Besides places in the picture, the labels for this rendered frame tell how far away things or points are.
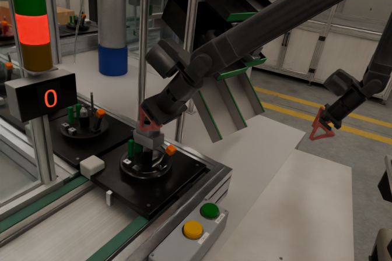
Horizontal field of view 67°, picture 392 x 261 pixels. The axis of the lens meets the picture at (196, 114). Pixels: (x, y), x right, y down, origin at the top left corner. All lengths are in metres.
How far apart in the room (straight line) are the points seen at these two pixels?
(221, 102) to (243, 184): 0.28
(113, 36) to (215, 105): 0.82
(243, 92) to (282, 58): 3.55
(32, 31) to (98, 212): 0.43
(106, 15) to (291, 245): 1.28
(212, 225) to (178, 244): 0.09
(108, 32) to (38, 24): 1.03
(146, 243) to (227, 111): 0.51
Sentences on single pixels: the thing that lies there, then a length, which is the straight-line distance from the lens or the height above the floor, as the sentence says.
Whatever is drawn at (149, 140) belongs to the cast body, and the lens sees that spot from 0.73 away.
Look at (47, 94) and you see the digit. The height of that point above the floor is 1.21.
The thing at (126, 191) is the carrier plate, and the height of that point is 0.97.
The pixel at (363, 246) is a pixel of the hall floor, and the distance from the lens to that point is 2.30.
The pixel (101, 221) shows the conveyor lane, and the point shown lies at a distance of 0.76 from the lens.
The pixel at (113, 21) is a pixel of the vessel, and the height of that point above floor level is 1.15.
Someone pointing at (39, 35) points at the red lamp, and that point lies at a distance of 0.61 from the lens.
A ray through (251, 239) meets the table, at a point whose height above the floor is 0.86.
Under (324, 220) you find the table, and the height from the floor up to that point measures 0.86.
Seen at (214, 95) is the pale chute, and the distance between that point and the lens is 0.98.
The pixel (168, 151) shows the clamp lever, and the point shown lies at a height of 1.06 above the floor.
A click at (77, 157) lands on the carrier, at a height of 0.97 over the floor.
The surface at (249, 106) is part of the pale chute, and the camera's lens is 1.11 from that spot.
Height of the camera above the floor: 1.48
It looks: 28 degrees down
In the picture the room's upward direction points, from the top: 8 degrees clockwise
